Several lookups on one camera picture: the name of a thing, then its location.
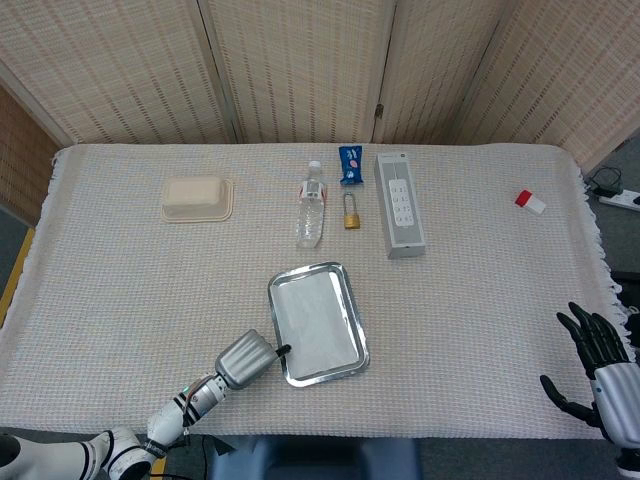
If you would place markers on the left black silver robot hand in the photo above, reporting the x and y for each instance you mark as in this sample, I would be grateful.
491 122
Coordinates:
245 360

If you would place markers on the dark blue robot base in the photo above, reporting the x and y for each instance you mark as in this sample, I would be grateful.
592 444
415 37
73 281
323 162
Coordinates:
310 460

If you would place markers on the brass padlock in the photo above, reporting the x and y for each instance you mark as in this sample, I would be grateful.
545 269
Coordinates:
351 220

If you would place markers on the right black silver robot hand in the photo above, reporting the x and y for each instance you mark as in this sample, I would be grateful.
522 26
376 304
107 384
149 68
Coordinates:
615 395

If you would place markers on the shiny steel tray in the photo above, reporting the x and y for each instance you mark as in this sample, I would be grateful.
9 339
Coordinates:
357 320

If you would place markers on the small red white box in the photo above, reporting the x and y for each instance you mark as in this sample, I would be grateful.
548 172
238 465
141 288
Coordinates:
530 202

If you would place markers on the white paper sheet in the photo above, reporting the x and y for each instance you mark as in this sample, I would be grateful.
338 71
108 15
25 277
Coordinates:
315 325

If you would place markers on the metal screen hinge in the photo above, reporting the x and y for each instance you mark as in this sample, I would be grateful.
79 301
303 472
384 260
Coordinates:
379 111

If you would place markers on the beige plastic food container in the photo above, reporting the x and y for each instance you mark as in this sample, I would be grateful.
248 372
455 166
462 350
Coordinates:
195 196

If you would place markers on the grey power strip box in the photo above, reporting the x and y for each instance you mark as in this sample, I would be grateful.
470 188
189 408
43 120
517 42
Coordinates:
402 210

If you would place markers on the white floor power strip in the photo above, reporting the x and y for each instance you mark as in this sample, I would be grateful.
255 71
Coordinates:
620 199

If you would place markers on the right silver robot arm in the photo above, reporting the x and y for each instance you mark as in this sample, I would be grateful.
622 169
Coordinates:
630 462

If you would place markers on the clear plastic water bottle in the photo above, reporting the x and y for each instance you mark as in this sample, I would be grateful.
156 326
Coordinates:
311 215

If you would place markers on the woven folding screen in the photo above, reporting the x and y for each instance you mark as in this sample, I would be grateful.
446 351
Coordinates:
300 65

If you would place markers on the blue snack packet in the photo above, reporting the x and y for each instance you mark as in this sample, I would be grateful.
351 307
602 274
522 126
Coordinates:
351 165

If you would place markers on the white woven tablecloth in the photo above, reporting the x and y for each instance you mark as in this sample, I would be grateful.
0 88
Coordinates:
450 325

